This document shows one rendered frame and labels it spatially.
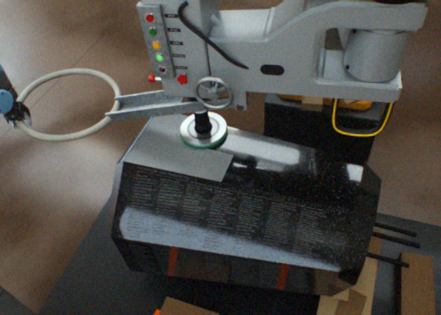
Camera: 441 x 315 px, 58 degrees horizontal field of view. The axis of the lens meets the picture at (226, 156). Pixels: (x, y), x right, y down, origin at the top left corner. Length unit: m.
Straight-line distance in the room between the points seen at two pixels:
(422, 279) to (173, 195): 1.39
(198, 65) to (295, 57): 0.34
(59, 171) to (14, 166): 0.37
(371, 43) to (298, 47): 0.23
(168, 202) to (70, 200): 1.31
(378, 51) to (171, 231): 1.08
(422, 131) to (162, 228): 2.12
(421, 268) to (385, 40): 1.42
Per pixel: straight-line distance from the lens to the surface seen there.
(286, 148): 1.76
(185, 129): 1.84
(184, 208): 1.73
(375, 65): 1.41
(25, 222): 2.99
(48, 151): 3.34
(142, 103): 1.90
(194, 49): 1.42
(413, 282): 2.39
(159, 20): 1.38
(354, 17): 1.30
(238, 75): 1.46
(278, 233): 1.65
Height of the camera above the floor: 2.18
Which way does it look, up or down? 49 degrees down
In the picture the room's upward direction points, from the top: 7 degrees counter-clockwise
